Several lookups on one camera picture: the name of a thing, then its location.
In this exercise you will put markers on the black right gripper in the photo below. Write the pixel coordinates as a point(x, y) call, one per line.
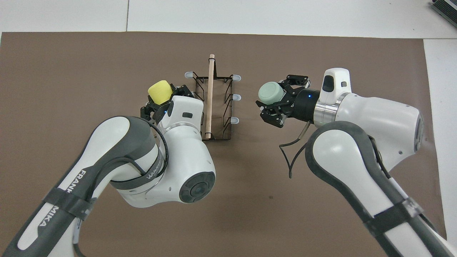
point(303, 104)

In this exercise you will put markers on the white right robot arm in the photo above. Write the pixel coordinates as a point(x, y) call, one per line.
point(375, 114)

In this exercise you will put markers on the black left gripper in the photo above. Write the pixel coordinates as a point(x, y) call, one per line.
point(161, 111)

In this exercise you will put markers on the brown table mat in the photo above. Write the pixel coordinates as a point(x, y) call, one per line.
point(71, 71)

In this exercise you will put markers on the green plastic cup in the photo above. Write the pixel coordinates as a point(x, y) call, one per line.
point(271, 93)

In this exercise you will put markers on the grey ribbed device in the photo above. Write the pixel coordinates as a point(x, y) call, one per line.
point(445, 8)

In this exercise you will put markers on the yellow plastic cup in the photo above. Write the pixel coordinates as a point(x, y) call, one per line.
point(160, 91)

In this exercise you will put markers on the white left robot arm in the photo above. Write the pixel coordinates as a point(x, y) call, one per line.
point(185, 153)

